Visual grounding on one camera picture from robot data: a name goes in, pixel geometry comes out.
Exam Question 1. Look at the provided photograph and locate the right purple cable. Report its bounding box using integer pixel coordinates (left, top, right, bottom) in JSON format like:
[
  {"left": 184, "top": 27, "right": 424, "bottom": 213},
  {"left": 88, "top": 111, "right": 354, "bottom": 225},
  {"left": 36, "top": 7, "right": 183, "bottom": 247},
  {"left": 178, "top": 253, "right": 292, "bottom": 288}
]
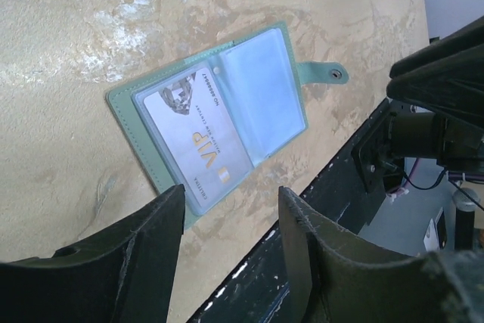
[{"left": 448, "top": 171, "right": 484, "bottom": 184}]

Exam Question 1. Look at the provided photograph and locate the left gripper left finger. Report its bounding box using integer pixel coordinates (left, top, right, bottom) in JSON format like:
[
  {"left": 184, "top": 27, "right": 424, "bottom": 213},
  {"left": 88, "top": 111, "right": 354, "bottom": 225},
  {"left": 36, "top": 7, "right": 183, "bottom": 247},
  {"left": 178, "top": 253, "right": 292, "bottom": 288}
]
[{"left": 1, "top": 185, "right": 185, "bottom": 322}]

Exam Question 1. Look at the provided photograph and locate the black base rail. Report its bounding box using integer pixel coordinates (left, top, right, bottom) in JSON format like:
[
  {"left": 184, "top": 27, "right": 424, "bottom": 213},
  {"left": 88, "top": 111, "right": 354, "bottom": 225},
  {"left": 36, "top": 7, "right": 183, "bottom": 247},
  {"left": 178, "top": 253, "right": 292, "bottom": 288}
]
[{"left": 189, "top": 99, "right": 410, "bottom": 322}]

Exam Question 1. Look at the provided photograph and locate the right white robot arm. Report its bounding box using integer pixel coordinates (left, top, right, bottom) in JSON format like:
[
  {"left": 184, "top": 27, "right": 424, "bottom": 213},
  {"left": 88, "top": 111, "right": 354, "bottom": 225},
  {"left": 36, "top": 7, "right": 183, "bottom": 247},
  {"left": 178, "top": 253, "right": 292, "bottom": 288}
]
[{"left": 352, "top": 18, "right": 483, "bottom": 193}]

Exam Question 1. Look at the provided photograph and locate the white VIP credit card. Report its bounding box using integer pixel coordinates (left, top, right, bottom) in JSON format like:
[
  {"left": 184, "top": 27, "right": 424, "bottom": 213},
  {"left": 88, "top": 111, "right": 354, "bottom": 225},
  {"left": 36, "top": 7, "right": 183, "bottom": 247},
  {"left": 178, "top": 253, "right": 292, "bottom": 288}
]
[{"left": 132, "top": 62, "right": 253, "bottom": 216}]

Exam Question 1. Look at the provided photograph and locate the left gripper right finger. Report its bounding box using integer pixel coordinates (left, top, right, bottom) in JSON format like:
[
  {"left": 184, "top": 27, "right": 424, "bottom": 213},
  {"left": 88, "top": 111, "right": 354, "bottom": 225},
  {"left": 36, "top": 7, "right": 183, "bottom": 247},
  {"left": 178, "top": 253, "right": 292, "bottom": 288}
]
[{"left": 278, "top": 187, "right": 483, "bottom": 322}]

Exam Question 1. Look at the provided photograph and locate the teal leather card holder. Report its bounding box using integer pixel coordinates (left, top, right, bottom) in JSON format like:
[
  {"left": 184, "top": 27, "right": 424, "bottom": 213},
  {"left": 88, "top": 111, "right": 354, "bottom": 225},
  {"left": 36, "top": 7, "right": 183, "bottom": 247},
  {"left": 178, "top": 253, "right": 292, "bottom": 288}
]
[{"left": 107, "top": 22, "right": 349, "bottom": 228}]

